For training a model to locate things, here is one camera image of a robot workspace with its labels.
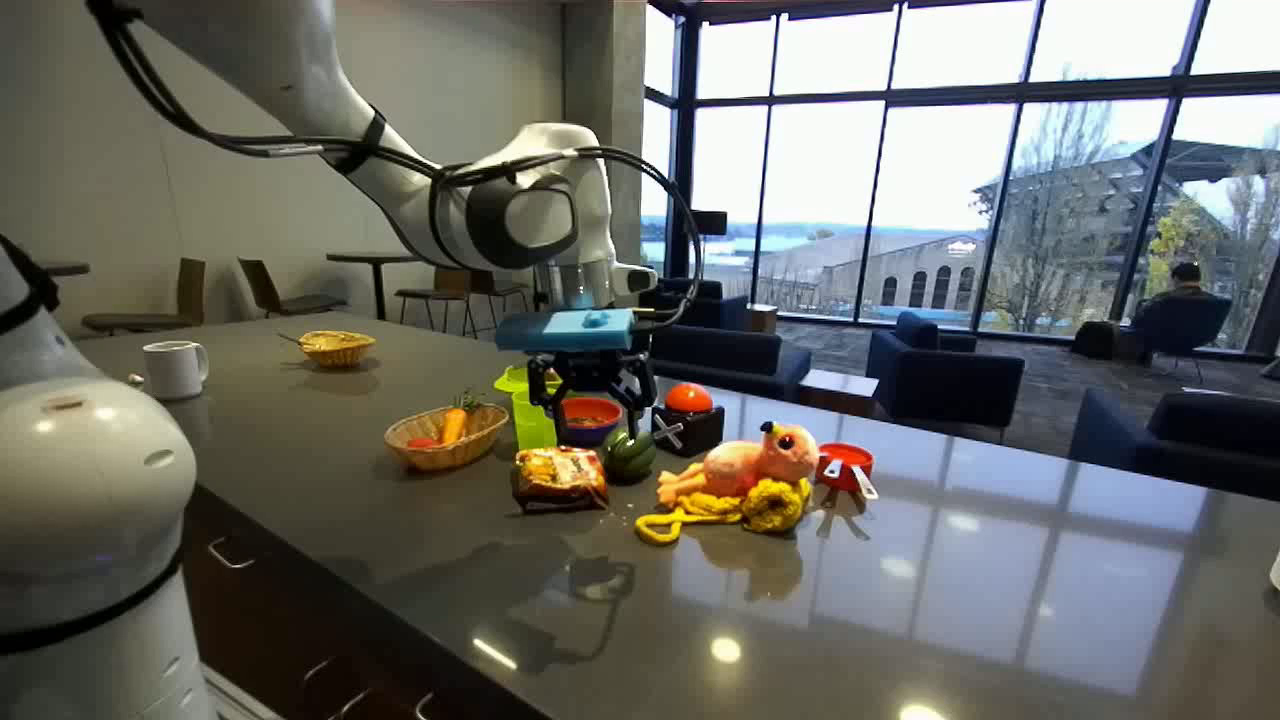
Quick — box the yellow bowl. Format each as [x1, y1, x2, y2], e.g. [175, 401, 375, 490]
[290, 327, 380, 372]

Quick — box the red bowl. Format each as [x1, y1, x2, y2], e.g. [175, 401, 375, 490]
[554, 393, 628, 449]

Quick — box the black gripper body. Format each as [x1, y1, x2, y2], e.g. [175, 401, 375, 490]
[528, 347, 658, 401]

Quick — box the wooden chair with metal legs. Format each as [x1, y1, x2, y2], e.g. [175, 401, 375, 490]
[396, 264, 479, 335]

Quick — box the white mug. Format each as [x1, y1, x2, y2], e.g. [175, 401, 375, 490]
[136, 335, 212, 404]

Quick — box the dark counter cabinet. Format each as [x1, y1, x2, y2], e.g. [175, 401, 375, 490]
[175, 484, 543, 720]

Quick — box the dark sofa by window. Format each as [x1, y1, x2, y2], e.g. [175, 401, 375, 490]
[635, 275, 752, 331]

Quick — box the toy bread loaf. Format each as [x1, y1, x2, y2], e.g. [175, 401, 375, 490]
[506, 444, 610, 516]

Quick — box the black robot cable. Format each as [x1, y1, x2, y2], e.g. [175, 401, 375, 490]
[84, 0, 708, 331]

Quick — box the dark armchair by window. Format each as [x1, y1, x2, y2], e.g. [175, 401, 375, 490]
[1127, 290, 1237, 364]

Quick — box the dark round ottoman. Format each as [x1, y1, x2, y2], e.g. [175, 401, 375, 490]
[1072, 316, 1135, 364]

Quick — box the long navy sofa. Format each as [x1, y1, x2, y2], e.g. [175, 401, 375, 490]
[646, 321, 817, 401]

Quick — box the wicker basket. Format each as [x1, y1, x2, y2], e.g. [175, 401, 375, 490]
[380, 398, 511, 478]

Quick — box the small low side table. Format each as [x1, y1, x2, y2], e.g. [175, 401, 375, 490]
[795, 364, 885, 422]

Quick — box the navy armchair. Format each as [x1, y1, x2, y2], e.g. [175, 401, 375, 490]
[864, 309, 1028, 434]

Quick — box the navy sofa with dark cushions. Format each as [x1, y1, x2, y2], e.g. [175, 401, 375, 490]
[1062, 385, 1280, 506]

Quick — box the green plastic cup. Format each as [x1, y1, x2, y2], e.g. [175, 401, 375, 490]
[511, 398, 558, 454]

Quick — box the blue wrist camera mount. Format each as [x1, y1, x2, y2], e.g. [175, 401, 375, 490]
[495, 309, 641, 361]

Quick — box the yellow crochet rope toy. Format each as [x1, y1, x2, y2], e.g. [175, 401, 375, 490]
[630, 478, 817, 548]

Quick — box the seated person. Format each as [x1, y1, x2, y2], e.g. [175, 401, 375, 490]
[1161, 256, 1209, 299]

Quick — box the round dark cafe table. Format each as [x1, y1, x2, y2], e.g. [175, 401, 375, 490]
[325, 249, 418, 324]

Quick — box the large red measuring cup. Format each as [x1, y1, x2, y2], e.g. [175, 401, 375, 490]
[810, 442, 885, 513]

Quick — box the black cube with white X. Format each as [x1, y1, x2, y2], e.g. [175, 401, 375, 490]
[651, 404, 728, 462]

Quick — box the orange toy ball fruit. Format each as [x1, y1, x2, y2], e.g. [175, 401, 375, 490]
[658, 380, 718, 424]

